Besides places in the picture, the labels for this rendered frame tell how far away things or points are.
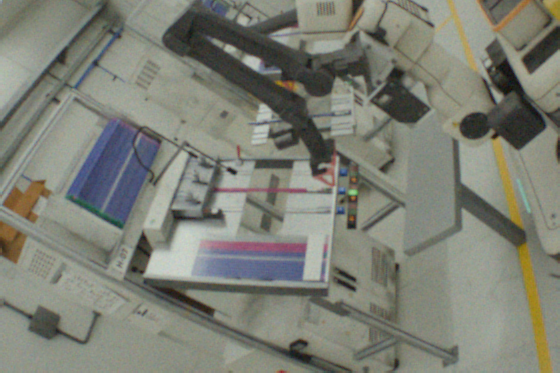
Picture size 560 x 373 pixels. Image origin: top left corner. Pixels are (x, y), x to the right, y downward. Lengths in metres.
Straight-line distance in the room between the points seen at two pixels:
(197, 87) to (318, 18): 1.82
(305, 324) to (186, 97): 1.68
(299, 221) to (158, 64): 1.49
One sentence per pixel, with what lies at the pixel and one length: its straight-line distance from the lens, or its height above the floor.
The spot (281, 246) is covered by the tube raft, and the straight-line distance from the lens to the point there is 1.92.
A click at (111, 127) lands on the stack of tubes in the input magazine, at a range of 2.29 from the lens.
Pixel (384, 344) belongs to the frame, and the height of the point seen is 0.32.
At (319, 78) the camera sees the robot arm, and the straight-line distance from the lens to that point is 1.26.
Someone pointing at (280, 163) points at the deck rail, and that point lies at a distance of 2.29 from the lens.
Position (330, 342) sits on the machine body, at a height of 0.44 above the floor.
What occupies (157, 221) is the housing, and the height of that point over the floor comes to 1.28.
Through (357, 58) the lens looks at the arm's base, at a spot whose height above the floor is 1.20.
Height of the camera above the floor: 1.60
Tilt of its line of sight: 18 degrees down
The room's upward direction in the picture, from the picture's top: 59 degrees counter-clockwise
